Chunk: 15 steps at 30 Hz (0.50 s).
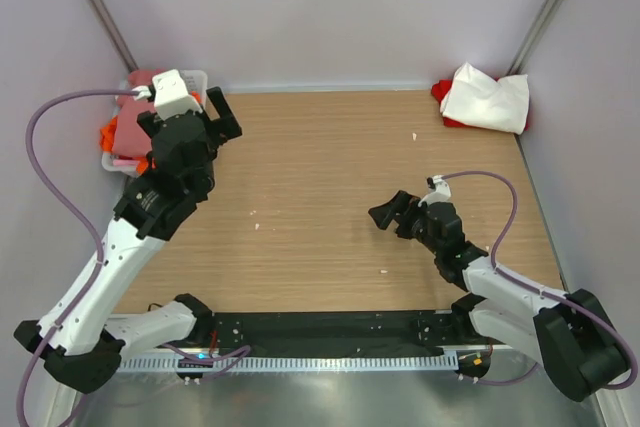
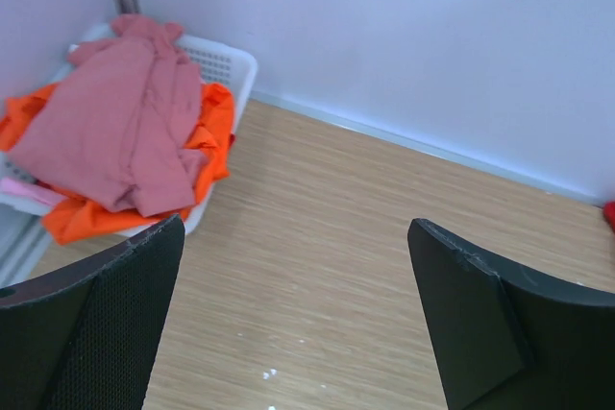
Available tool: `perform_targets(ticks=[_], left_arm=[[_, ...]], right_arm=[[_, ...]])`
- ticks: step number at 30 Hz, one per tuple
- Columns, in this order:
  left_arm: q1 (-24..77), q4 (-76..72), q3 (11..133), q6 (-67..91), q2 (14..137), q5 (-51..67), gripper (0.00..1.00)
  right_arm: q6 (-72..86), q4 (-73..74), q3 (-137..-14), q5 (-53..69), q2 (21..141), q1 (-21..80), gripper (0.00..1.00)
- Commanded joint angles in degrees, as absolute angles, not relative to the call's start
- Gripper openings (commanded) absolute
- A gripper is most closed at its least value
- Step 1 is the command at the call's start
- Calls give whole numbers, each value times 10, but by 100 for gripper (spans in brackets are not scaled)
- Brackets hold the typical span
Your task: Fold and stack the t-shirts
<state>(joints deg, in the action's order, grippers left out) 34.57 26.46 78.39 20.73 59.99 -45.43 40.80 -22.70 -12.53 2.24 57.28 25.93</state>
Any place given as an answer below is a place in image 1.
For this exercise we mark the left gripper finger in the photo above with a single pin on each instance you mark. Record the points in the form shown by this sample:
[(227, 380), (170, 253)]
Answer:
[(224, 129), (218, 101)]

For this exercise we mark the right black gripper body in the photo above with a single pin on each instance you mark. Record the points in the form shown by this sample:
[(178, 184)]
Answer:
[(406, 217)]

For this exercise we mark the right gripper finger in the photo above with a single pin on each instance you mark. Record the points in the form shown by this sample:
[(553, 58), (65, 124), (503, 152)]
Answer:
[(384, 214), (403, 201)]

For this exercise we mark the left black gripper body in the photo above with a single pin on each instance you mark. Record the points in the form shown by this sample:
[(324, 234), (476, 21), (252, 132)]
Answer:
[(216, 123)]

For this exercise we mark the pink t shirt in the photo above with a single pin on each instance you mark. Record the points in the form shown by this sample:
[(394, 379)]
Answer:
[(130, 140)]

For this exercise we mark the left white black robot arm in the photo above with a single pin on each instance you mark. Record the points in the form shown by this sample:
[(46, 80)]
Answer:
[(81, 347)]

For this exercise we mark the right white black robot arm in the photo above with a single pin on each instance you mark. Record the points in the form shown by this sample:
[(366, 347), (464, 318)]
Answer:
[(567, 334)]

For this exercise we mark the white plastic basket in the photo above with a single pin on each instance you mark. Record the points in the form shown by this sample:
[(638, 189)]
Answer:
[(196, 81)]

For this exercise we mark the orange t shirt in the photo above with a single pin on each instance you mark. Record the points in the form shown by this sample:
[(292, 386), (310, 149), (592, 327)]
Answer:
[(129, 166)]

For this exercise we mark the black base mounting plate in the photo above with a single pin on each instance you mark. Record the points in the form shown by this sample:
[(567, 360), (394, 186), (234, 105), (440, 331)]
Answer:
[(338, 335)]

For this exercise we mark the white folded t shirt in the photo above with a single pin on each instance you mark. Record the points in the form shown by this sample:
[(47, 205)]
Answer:
[(487, 99)]

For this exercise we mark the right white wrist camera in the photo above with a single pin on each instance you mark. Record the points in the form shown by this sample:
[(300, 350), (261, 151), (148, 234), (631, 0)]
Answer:
[(438, 190)]

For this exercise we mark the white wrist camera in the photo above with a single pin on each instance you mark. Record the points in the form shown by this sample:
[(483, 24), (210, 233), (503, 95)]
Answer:
[(438, 190), (169, 94)]

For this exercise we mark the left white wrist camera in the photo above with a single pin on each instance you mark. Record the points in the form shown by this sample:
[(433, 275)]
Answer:
[(169, 94)]

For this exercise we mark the left aluminium frame post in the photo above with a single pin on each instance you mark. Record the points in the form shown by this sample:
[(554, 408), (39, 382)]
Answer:
[(113, 33)]

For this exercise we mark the aluminium frame post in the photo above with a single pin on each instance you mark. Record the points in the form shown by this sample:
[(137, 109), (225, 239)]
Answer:
[(113, 33), (534, 35)]

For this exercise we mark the slotted cable duct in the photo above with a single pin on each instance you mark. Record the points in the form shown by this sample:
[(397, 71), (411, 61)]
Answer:
[(165, 362)]

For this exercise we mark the right aluminium frame post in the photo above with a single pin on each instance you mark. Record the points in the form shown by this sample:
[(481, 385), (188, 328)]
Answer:
[(534, 35)]

